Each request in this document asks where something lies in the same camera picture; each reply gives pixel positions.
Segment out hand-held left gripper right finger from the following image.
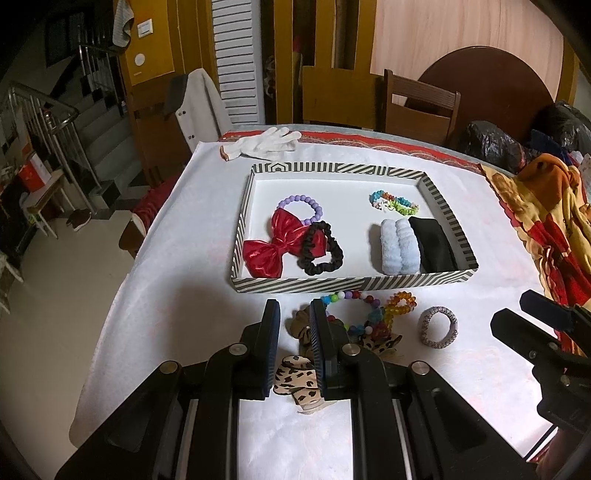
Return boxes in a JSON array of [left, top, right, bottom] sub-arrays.
[[308, 298, 539, 480]]

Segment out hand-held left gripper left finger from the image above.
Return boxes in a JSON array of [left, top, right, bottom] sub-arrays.
[[54, 298, 281, 480]]

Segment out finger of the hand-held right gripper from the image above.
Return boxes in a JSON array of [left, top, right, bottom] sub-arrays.
[[490, 308, 570, 366], [519, 290, 591, 331]]

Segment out leopard print hair bow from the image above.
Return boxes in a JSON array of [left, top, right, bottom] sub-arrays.
[[272, 355, 325, 414]]

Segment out striped cardboard tray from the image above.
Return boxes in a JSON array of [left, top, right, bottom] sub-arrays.
[[227, 161, 479, 294]]

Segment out black scrunchie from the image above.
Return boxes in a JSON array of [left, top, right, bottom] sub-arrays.
[[298, 222, 345, 277]]

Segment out red satin bow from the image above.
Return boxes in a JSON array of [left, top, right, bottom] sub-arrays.
[[243, 209, 326, 280]]

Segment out black headband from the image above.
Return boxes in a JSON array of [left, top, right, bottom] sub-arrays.
[[409, 216, 459, 273]]

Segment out pale fuzzy headband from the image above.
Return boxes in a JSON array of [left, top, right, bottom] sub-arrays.
[[379, 218, 422, 276]]

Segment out purple bead bracelet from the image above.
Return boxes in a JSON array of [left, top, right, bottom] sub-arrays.
[[279, 195, 324, 226]]

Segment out colourful chip bead bracelet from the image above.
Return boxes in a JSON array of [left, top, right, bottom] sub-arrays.
[[369, 188, 420, 217]]

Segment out brown scrunchie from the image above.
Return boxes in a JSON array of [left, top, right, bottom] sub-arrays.
[[290, 308, 319, 345]]

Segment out orange yellow printed cloth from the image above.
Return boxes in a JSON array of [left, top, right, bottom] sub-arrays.
[[478, 154, 591, 357]]

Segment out white tablecloth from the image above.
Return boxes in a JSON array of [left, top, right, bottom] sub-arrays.
[[69, 138, 574, 480]]

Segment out black plastic bag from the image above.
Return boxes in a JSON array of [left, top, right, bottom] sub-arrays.
[[462, 120, 539, 174], [531, 100, 591, 154]]

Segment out chair with red cushion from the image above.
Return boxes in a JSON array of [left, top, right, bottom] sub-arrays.
[[119, 175, 186, 259]]

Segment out white work glove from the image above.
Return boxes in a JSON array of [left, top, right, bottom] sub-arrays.
[[220, 127, 303, 162]]

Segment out red patterned table runner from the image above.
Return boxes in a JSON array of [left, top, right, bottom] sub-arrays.
[[217, 129, 490, 174]]

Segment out dark shoes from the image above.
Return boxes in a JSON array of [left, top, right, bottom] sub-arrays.
[[66, 209, 93, 232]]

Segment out round wooden tabletop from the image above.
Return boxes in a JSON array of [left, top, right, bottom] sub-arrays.
[[418, 45, 557, 148]]

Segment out white coat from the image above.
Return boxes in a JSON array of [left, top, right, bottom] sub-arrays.
[[164, 68, 232, 154]]

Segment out wooden chair with coat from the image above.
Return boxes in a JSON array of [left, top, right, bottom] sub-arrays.
[[127, 88, 195, 186]]

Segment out wooden panel chair back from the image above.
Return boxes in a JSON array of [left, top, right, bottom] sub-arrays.
[[302, 66, 384, 133]]

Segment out wooden slatted chair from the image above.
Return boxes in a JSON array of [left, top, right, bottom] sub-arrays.
[[383, 69, 461, 147]]

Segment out small white side table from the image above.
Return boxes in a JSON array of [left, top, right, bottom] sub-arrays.
[[25, 168, 66, 239]]

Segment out white louvered shutter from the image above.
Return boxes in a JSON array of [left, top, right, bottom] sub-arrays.
[[211, 0, 267, 128]]

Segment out red box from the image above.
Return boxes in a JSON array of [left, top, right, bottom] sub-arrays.
[[18, 157, 51, 193]]

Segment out metal stair railing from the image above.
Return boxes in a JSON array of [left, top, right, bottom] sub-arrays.
[[0, 44, 122, 217]]

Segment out hanging grey towel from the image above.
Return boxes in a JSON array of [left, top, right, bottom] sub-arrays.
[[113, 0, 135, 48]]

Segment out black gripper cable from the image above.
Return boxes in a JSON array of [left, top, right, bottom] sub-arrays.
[[525, 425, 558, 463]]

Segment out multicolour round bead bracelet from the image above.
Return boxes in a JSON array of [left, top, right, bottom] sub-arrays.
[[322, 290, 387, 337]]

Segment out orange bead bracelet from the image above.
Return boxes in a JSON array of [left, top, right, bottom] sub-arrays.
[[382, 293, 417, 325]]

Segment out grey knitted bracelet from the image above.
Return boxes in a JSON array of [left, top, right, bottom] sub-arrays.
[[418, 306, 459, 348]]

